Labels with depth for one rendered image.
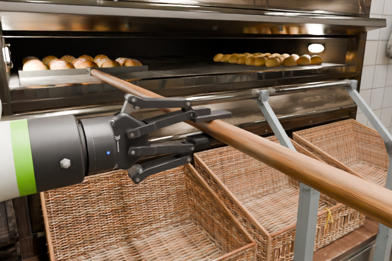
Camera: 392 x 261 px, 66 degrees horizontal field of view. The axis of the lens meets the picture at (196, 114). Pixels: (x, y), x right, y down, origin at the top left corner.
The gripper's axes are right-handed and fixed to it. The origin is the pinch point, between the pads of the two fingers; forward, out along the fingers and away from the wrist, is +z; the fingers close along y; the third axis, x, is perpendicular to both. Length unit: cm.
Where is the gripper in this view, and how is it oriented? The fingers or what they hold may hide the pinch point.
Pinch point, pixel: (209, 126)
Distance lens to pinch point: 49.9
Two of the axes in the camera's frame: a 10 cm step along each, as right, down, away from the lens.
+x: 5.0, 2.1, -8.4
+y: 0.0, 9.7, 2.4
